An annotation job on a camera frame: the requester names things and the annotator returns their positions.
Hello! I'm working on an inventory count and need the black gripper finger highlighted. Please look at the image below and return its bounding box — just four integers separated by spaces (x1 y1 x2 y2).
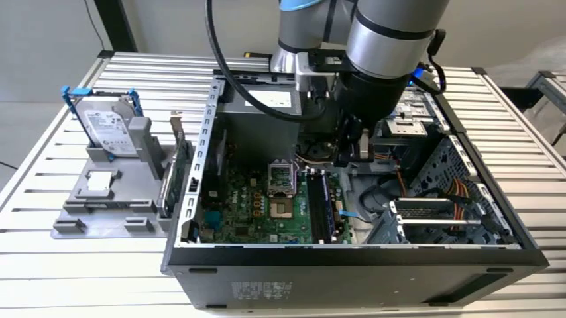
333 115 361 168
360 128 376 163

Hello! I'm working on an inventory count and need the blue RAM stick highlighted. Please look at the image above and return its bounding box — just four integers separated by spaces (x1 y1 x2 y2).
320 169 340 245

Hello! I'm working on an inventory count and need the black RAM slot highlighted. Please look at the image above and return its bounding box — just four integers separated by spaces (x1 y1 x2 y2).
307 168 325 245

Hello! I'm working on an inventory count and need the round black speaker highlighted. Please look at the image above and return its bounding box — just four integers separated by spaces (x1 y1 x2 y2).
300 138 339 164

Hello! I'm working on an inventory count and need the silver optical drive cage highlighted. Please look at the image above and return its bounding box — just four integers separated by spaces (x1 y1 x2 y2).
373 89 448 175

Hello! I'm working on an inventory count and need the grey power supply unit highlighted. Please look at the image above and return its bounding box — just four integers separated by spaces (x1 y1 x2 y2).
216 84 304 166

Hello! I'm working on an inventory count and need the metal socket cover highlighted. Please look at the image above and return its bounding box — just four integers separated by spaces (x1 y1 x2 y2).
266 160 296 198

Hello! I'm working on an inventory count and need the CPU socket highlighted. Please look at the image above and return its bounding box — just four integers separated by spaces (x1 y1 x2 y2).
268 195 295 221

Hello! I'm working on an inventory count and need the silver disk bay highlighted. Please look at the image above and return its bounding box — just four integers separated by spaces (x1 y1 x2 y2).
365 197 485 246

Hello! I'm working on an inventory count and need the green motherboard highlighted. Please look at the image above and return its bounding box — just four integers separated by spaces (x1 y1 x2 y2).
197 167 355 246

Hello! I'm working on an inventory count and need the blue expansion slot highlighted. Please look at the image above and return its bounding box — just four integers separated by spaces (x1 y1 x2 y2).
201 213 221 231

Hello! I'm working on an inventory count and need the metal side table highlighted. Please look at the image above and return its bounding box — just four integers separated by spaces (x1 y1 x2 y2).
523 70 566 146

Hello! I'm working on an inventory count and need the black open PC case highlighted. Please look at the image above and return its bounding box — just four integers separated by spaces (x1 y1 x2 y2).
158 68 551 311

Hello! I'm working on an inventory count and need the grey parts rack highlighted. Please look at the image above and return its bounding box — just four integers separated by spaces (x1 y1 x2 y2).
50 115 194 239

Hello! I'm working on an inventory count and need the hard disk in blue carrier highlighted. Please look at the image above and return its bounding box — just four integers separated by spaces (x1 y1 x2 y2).
61 84 142 160

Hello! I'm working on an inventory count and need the silver CPU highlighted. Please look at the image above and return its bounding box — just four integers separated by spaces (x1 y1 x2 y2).
88 170 113 189

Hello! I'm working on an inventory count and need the orange wire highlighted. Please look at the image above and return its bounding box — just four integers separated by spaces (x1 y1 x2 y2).
393 167 409 199

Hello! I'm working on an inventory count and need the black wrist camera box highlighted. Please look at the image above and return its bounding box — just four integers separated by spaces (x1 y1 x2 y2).
295 49 355 93

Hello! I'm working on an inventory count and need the black case cable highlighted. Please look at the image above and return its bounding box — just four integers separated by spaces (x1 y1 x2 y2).
357 184 399 216

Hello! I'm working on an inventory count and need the red yellow wire bundle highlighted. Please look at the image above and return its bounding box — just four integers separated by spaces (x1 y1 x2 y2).
444 178 472 233

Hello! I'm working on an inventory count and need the graphics card with metal bracket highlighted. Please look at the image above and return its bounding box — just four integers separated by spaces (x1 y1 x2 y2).
156 111 194 218

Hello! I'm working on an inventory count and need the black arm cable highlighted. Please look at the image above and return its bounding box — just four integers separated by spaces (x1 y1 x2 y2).
204 0 331 124

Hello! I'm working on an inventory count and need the black frame post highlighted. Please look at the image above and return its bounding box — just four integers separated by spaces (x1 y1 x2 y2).
94 0 137 54

